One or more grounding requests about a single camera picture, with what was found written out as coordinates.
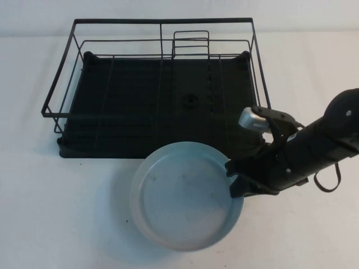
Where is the pale blue round plate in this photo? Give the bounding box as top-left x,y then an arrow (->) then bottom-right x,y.
129,140 -> 246,244

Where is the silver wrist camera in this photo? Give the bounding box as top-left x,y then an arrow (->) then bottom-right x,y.
238,106 -> 298,133

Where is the black wire dish rack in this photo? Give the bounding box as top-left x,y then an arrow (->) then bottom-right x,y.
40,17 -> 273,135

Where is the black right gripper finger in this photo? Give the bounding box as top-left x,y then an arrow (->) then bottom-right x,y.
226,159 -> 240,178
229,174 -> 247,200

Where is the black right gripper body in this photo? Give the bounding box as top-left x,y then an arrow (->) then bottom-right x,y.
237,139 -> 282,197

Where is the black plastic drip tray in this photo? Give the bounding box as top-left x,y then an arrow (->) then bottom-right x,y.
56,50 -> 266,161

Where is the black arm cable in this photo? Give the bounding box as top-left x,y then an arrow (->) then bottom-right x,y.
313,161 -> 342,194

